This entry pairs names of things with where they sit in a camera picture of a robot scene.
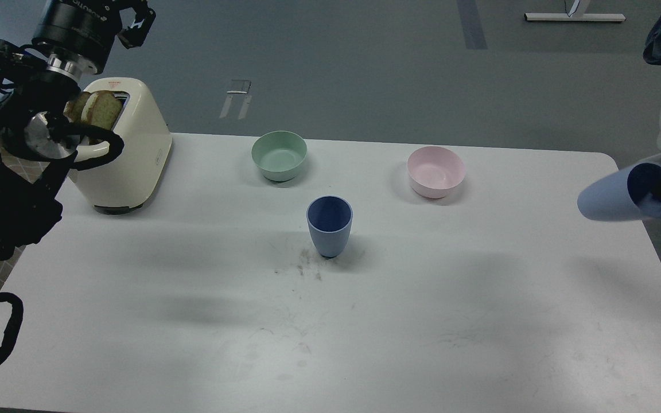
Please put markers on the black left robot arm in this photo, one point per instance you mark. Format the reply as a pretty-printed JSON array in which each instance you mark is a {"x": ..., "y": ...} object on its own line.
[{"x": 33, "y": 85}]

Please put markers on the cream toaster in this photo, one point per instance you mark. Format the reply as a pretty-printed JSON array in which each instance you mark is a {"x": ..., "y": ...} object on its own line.
[{"x": 128, "y": 181}]

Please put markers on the blue cup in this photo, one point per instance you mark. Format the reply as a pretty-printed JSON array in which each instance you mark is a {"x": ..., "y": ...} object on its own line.
[
  {"x": 330, "y": 220},
  {"x": 625, "y": 195}
]

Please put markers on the pink bowl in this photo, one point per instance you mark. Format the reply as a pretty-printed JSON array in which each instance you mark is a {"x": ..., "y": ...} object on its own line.
[{"x": 434, "y": 172}]

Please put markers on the toast slice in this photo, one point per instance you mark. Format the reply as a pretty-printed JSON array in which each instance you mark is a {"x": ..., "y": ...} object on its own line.
[
  {"x": 102, "y": 109},
  {"x": 73, "y": 110}
]

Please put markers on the green bowl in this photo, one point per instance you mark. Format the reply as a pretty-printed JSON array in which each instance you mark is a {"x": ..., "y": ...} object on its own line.
[{"x": 280, "y": 155}]

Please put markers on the white desk leg base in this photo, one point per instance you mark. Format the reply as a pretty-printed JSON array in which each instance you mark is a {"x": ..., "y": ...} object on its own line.
[{"x": 576, "y": 12}]

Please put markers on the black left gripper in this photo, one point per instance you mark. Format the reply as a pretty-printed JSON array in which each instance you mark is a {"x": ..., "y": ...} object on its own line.
[{"x": 87, "y": 29}]

